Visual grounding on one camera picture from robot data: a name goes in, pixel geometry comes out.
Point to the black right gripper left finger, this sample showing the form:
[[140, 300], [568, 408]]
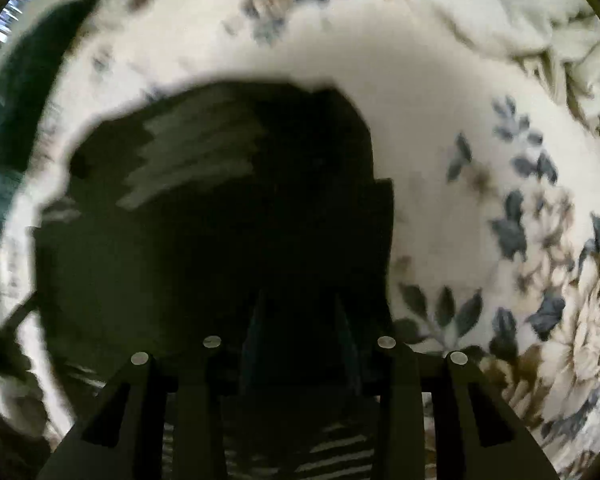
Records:
[[155, 419]]

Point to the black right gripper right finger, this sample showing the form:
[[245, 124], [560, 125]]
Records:
[[477, 435]]

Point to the black garment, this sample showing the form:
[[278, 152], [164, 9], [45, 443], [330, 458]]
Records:
[[246, 210]]

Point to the white floral bed cover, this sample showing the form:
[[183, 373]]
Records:
[[495, 244]]

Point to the dark green pillow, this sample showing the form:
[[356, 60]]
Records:
[[26, 78]]

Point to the cream crumpled blanket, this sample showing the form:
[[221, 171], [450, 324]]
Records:
[[556, 42]]

